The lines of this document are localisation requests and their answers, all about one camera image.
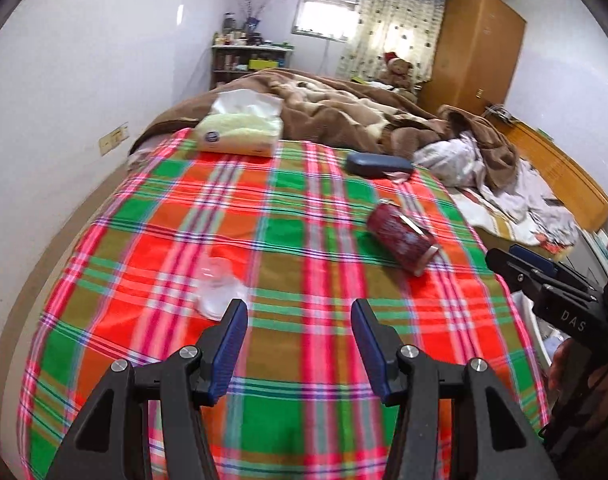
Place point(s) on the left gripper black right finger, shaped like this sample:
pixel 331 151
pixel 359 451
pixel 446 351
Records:
pixel 490 436

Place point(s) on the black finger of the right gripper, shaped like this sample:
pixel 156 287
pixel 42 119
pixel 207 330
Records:
pixel 534 255
pixel 521 277

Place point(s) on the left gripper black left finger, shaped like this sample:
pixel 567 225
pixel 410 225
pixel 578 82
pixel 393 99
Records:
pixel 109 437

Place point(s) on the clear plastic wrap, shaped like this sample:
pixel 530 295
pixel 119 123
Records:
pixel 216 286

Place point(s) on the red metallic can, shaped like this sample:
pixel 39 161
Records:
pixel 412 245

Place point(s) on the mattress with floral sheet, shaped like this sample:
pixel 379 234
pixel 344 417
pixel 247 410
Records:
pixel 550 229

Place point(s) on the wooden headboard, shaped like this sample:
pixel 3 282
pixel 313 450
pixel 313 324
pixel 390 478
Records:
pixel 569 181

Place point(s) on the plaid red green cloth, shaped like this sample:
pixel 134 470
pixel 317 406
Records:
pixel 294 228

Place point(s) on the dark blue glasses case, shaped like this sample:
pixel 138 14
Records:
pixel 376 166

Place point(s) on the wooden wardrobe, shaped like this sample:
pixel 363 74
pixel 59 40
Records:
pixel 476 55

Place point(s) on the teddy bear santa hat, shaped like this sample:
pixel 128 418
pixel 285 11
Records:
pixel 397 72

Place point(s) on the brown fleece blanket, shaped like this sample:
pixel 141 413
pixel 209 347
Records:
pixel 343 114

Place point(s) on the green white tissue pack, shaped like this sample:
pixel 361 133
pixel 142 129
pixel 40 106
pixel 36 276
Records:
pixel 241 122

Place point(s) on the patterned window curtain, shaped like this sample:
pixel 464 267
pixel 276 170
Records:
pixel 408 28

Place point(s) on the small bright window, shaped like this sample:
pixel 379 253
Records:
pixel 332 20

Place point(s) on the white shelf with items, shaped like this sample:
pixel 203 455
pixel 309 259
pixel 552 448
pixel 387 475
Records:
pixel 232 61

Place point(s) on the vase with dry branches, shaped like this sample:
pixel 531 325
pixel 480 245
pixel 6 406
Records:
pixel 252 11

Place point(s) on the beige wall socket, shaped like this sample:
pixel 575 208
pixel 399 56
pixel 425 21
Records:
pixel 113 139

